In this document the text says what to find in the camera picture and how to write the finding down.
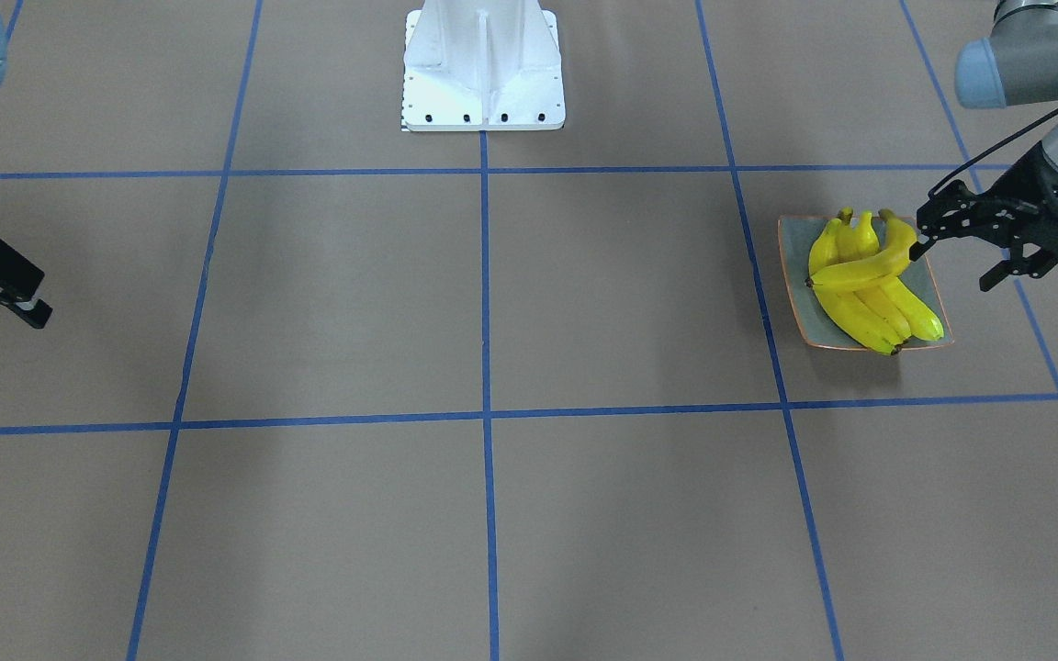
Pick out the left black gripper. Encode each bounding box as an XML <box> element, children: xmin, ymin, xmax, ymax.
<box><xmin>908</xmin><ymin>147</ymin><xmax>1058</xmax><ymax>292</ymax></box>

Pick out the greenish yellow banana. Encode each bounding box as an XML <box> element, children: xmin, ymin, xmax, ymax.
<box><xmin>878</xmin><ymin>244</ymin><xmax>945</xmax><ymax>342</ymax></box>

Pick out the yellow banana brown tip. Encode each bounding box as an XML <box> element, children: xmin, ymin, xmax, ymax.
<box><xmin>807</xmin><ymin>208</ymin><xmax>902</xmax><ymax>355</ymax></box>

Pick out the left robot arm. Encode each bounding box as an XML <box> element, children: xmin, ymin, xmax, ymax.
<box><xmin>910</xmin><ymin>1</ymin><xmax>1058</xmax><ymax>290</ymax></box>

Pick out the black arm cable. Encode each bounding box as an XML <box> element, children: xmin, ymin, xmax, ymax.
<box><xmin>929</xmin><ymin>96</ymin><xmax>1058</xmax><ymax>198</ymax></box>

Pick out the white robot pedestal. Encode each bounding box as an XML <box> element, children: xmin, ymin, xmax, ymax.
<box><xmin>400</xmin><ymin>1</ymin><xmax>567</xmax><ymax>131</ymax></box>

